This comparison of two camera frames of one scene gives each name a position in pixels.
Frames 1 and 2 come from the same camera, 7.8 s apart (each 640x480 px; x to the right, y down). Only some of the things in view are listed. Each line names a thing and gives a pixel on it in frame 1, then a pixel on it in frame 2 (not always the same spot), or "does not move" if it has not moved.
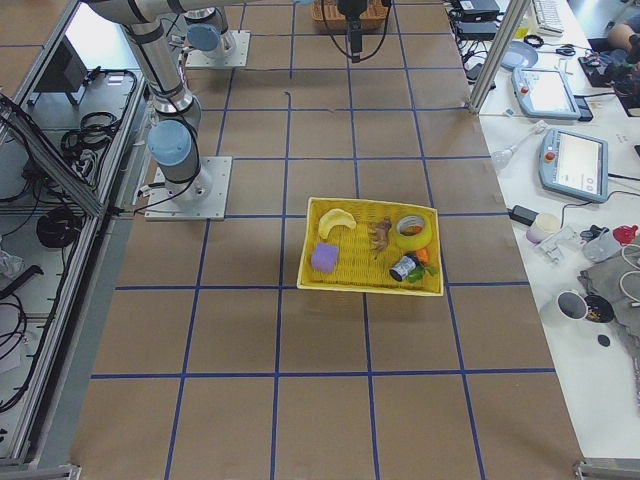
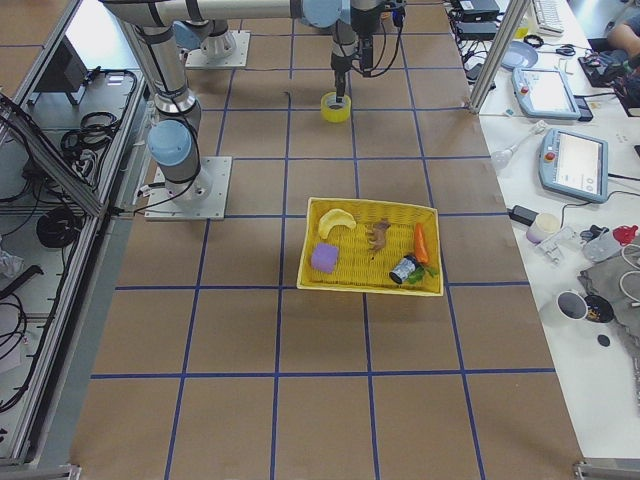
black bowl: x=598 y=310 does not move
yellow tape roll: x=415 y=242 -> x=335 y=115
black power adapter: x=522 y=214 does not move
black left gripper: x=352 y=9 -> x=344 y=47
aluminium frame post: x=510 y=26 does not move
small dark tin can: x=404 y=266 does not move
